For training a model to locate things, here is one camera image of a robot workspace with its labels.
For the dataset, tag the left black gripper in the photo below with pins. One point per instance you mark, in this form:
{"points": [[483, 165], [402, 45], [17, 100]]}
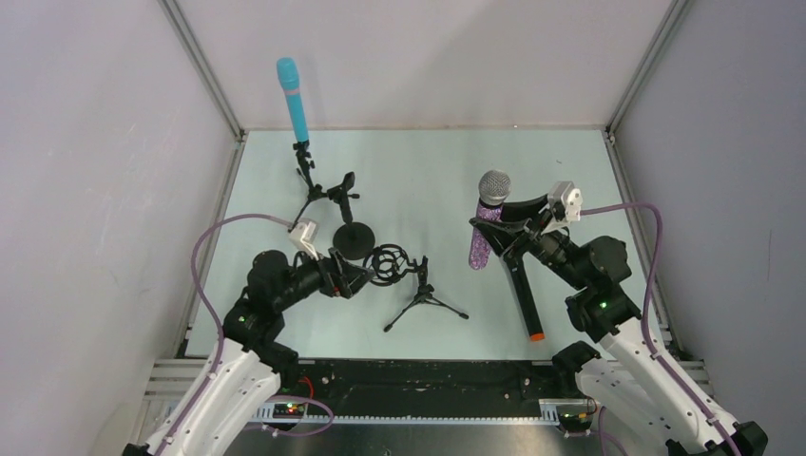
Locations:
{"points": [[335, 273]]}

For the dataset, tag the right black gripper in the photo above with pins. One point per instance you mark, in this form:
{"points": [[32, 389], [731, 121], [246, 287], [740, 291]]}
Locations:
{"points": [[528, 228]]}

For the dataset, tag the round base mic stand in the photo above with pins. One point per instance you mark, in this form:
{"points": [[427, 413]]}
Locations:
{"points": [[353, 239]]}

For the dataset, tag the black microphone orange end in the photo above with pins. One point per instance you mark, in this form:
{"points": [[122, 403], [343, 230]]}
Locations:
{"points": [[524, 296]]}

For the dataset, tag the purple glitter microphone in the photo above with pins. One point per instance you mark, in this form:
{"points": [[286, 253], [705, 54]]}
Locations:
{"points": [[493, 189]]}

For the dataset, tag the black tripod mic stand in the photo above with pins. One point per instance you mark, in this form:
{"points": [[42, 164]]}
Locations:
{"points": [[312, 182]]}

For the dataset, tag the blue toy microphone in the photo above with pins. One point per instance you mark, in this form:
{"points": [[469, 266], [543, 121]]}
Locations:
{"points": [[289, 81]]}

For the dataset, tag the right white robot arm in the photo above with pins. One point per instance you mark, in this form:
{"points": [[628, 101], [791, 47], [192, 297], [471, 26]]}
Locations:
{"points": [[624, 367]]}

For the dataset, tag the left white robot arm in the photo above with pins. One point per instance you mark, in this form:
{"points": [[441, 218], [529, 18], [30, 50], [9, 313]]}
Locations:
{"points": [[248, 365]]}

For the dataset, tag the left circuit board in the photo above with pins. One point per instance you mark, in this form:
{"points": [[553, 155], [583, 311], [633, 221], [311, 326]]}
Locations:
{"points": [[288, 411]]}

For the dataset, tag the circuit board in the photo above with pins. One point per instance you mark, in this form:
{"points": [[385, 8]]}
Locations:
{"points": [[574, 423], [288, 411]]}

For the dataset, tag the right circuit board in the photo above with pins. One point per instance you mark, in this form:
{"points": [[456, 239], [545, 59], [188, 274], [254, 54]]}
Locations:
{"points": [[574, 423]]}

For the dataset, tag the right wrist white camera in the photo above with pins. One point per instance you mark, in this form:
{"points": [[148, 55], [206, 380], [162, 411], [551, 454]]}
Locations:
{"points": [[565, 200]]}

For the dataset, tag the wrist white camera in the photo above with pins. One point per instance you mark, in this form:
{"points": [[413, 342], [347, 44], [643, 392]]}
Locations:
{"points": [[303, 236], [565, 200]]}

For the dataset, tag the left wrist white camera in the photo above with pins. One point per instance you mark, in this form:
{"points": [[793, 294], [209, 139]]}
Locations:
{"points": [[303, 236]]}

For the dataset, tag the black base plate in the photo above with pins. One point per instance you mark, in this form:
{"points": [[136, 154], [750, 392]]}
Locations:
{"points": [[384, 389]]}

